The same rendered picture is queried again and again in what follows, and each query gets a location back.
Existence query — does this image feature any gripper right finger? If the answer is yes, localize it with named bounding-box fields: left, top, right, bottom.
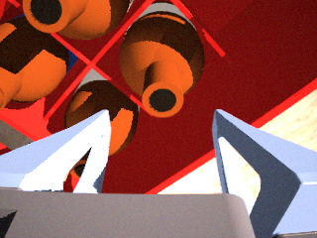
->
left=212, top=109, right=317, bottom=238

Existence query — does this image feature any orange bottle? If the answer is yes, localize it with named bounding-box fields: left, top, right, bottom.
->
left=23, top=0, right=134, bottom=41
left=119, top=1, right=205, bottom=117
left=0, top=14, right=79, bottom=111
left=64, top=68, right=140, bottom=179

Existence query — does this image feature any red crate with dividers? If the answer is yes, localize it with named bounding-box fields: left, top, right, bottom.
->
left=0, top=0, right=317, bottom=194

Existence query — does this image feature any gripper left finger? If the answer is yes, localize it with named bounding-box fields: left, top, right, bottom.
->
left=0, top=110, right=111, bottom=193

